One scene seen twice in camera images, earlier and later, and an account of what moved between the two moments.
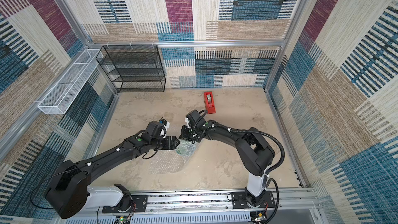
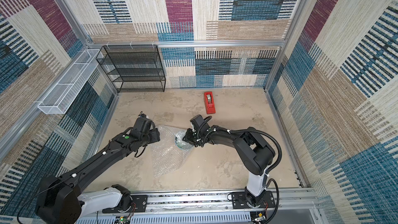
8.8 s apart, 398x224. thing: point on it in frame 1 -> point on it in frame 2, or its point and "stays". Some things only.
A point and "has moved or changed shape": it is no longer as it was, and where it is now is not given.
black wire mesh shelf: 133,68 stays
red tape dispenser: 209,102 stays
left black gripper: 174,143 -> 155,134
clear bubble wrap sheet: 166,162 has moved or changed shape
